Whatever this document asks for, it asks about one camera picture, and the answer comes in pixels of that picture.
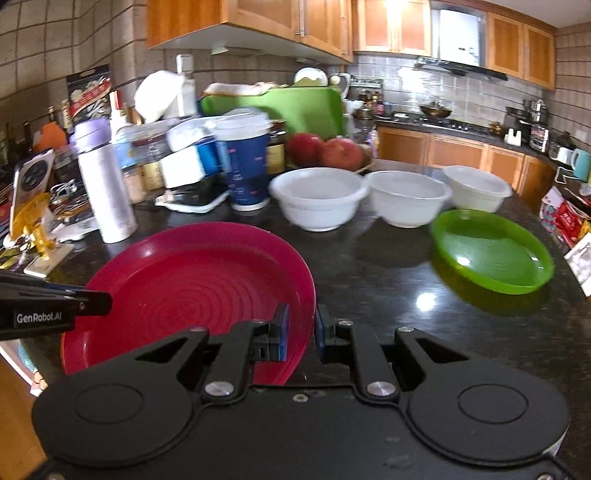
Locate orange packet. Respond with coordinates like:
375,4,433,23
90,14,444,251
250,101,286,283
37,122,68,153

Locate beige cloth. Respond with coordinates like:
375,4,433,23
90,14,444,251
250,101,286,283
208,82,289,97

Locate red snack packets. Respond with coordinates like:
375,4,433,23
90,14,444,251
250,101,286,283
540,187,591,245

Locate blue white tissue pack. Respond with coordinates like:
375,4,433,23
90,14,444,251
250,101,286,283
159,124,220,189

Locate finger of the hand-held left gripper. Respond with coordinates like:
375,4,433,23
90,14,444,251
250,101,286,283
0,271,86,293
0,286,114,317

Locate green cutting board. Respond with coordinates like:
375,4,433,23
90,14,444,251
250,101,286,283
201,87,345,141

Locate white kettle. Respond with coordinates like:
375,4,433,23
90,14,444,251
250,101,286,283
330,72,352,100

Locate yellow phone stand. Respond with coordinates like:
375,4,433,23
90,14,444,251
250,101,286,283
9,191,75,278

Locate red plastic plate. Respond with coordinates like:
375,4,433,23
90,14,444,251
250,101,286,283
60,222,318,387

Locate black coffee machine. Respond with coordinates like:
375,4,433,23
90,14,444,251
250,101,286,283
503,106,536,139

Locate wooden wall cabinets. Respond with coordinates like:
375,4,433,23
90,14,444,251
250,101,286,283
147,0,557,90

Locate tall white bottle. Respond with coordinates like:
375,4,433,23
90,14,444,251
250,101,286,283
175,54,197,118

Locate dark jar red lid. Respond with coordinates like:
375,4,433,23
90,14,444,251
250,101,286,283
265,120,289,175

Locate smartphone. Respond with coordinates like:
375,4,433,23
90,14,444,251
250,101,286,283
9,148,55,238

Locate white crumpled plastic bag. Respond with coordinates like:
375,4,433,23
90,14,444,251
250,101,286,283
134,71,188,123

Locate white takeaway tray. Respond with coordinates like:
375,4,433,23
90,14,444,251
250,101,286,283
154,178,230,214

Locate white water heater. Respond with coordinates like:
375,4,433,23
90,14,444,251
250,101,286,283
431,7,485,65

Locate black plastic cutlery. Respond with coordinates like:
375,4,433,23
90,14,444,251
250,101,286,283
182,178,229,206

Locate glass spice jar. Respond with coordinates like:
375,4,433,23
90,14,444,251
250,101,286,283
122,164,146,204

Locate green plastic plate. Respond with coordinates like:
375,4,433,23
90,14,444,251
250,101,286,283
430,209,555,295

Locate wooden base cabinets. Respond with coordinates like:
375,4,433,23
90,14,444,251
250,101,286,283
376,124,557,199

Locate red apple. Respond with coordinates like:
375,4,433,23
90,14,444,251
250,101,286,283
318,137,365,171
285,133,326,168

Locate gas stove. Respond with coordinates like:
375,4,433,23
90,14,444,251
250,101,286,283
411,115,490,134

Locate teal mug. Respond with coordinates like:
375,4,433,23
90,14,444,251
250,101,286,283
570,148,591,183

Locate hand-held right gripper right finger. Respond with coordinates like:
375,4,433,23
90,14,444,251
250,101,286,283
314,304,467,400

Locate range hood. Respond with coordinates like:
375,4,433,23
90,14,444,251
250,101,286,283
416,58,509,81

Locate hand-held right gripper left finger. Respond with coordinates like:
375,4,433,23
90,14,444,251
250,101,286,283
134,304,291,400

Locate blue paper cup white lid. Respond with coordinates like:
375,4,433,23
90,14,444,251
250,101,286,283
213,111,273,212

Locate white cardboard box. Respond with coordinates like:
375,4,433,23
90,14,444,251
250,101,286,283
566,233,591,296

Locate silver toaster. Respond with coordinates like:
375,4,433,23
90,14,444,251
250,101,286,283
529,124,552,153

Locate black printed packet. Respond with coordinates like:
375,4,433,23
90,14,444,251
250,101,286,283
66,65,114,134

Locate white plastic bowl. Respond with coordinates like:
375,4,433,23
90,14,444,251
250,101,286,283
442,165,513,214
367,171,454,228
269,168,370,232

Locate white bottle purple cap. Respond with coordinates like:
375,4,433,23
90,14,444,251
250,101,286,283
69,119,139,244

